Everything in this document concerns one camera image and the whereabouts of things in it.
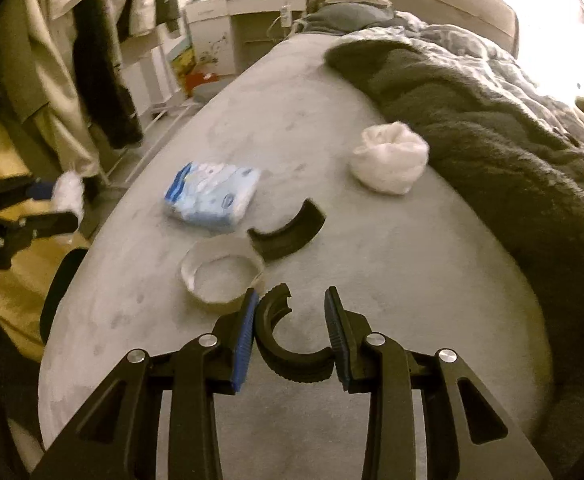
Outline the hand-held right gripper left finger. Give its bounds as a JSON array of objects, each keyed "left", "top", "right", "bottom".
[{"left": 29, "top": 287, "right": 260, "bottom": 480}]

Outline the yellow curtain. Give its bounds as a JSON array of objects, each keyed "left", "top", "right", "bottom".
[{"left": 0, "top": 160, "right": 93, "bottom": 363}]

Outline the blue tissue packet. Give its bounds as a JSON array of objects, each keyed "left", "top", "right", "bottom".
[{"left": 163, "top": 161, "right": 263, "bottom": 233}]

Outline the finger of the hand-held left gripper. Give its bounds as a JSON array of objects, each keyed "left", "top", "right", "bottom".
[
  {"left": 0, "top": 175, "right": 55, "bottom": 211},
  {"left": 2, "top": 210, "right": 79, "bottom": 247}
]

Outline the white sock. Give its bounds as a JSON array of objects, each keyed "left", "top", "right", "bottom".
[{"left": 52, "top": 171, "right": 85, "bottom": 222}]

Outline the landscape painting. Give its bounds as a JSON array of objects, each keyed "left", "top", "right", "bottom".
[{"left": 169, "top": 35, "right": 195, "bottom": 93}]

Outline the red plastic container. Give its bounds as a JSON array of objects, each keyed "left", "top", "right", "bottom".
[{"left": 187, "top": 70, "right": 220, "bottom": 96}]

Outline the long black garment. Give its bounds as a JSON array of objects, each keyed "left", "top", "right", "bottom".
[{"left": 72, "top": 0, "right": 145, "bottom": 151}]

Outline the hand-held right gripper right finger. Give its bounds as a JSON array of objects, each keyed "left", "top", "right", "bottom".
[{"left": 323, "top": 286, "right": 557, "bottom": 480}]

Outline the grey wheeled footstool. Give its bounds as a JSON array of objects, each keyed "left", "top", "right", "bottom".
[{"left": 192, "top": 77, "right": 233, "bottom": 102}]

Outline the black ribbed half ring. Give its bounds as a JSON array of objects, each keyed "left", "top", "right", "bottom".
[
  {"left": 254, "top": 283, "right": 335, "bottom": 383},
  {"left": 247, "top": 198, "right": 327, "bottom": 262}
]

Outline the long cream coat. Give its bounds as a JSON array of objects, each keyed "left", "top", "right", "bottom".
[{"left": 2, "top": 10, "right": 103, "bottom": 181}]

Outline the blue patterned duvet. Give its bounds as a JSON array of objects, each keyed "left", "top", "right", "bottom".
[{"left": 297, "top": 10, "right": 584, "bottom": 161}]

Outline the white cloth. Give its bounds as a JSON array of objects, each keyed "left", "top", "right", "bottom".
[{"left": 349, "top": 121, "right": 430, "bottom": 196}]

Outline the grey upholstered bed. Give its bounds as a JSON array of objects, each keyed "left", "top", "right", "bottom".
[{"left": 37, "top": 0, "right": 584, "bottom": 480}]

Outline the grey fleece blanket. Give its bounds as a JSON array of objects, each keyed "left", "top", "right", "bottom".
[{"left": 324, "top": 37, "right": 584, "bottom": 461}]

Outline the grey-blue pillow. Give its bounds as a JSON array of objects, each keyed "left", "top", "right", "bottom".
[{"left": 299, "top": 2, "right": 403, "bottom": 33}]

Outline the wide tape roll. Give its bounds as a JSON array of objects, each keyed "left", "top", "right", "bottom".
[{"left": 180, "top": 236, "right": 266, "bottom": 307}]

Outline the white dressing table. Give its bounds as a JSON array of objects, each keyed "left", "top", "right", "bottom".
[{"left": 184, "top": 0, "right": 313, "bottom": 78}]

